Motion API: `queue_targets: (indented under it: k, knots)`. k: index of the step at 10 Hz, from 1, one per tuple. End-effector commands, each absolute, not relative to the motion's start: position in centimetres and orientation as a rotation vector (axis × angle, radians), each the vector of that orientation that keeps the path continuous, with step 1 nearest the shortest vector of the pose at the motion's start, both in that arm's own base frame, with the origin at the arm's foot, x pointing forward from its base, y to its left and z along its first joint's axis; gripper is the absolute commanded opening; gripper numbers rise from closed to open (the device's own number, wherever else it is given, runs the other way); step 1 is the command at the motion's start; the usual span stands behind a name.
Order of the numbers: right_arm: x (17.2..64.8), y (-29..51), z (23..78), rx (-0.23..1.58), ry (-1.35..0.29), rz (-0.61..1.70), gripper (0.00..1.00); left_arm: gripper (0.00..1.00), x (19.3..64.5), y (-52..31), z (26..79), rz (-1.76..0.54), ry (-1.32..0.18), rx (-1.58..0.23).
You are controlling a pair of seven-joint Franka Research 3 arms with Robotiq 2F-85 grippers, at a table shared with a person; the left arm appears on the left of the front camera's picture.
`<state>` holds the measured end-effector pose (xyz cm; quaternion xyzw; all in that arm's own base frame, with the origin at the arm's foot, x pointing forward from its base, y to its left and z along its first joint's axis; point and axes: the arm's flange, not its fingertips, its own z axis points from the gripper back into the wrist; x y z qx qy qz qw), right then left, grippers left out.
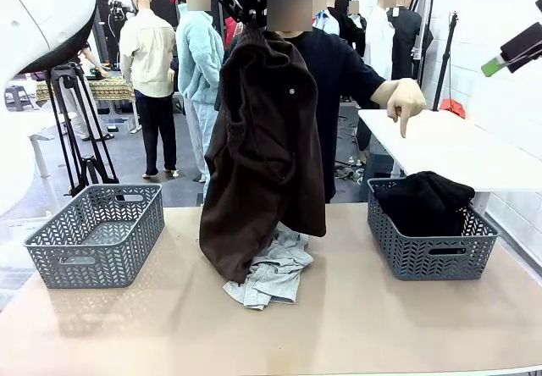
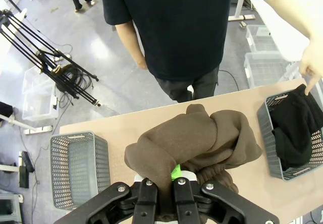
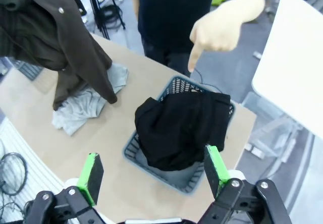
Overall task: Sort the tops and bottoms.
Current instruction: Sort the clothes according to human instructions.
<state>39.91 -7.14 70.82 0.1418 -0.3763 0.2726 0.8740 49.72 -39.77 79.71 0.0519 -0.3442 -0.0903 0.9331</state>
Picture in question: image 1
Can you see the black camera tripod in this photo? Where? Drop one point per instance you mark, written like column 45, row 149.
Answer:
column 90, row 170

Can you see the mannequin in black coat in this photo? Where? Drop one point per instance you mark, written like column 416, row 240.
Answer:
column 404, row 33

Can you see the orange object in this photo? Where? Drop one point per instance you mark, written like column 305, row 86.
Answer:
column 453, row 108

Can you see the mannequin in cream shirt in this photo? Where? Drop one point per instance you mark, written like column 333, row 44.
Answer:
column 148, row 54

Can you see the mannequin in plaid shirt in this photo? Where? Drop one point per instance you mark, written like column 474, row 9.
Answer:
column 232, row 29

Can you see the person in beige trousers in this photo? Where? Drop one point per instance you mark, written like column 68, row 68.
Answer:
column 86, row 117

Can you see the person's left forearm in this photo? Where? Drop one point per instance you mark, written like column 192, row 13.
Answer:
column 383, row 92

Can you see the light grey garment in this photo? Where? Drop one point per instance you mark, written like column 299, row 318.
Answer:
column 275, row 274

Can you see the olive green shoe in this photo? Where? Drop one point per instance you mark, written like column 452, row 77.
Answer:
column 347, row 173

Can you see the grey plastic lattice basket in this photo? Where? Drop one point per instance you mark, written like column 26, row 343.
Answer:
column 423, row 266
column 97, row 261

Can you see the mannequin in light blue fleece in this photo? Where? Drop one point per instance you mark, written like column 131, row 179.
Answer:
column 199, row 54

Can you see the table with patterned cloth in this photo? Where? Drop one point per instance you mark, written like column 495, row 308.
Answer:
column 114, row 88

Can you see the dark brown garment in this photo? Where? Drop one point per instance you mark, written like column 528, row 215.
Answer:
column 262, row 160

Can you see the white table with white leg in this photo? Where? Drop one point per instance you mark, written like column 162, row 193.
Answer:
column 55, row 122

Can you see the mannequin in pale blue shirt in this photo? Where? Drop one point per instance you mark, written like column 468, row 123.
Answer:
column 326, row 18

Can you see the grey stool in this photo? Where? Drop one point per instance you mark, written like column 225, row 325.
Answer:
column 17, row 92

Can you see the mannequin in dark suit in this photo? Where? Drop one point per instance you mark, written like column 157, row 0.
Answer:
column 355, row 24

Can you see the person's left hand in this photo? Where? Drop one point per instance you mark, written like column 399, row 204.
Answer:
column 406, row 98

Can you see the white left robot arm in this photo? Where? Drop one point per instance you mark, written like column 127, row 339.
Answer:
column 42, row 12

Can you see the mannequin in white coat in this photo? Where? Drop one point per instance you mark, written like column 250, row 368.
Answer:
column 379, row 41

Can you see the person in black t-shirt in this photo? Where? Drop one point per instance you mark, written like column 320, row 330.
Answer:
column 339, row 75

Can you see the large white table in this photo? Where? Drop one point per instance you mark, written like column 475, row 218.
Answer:
column 466, row 156

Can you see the black light stand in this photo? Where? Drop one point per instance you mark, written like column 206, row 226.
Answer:
column 446, row 54

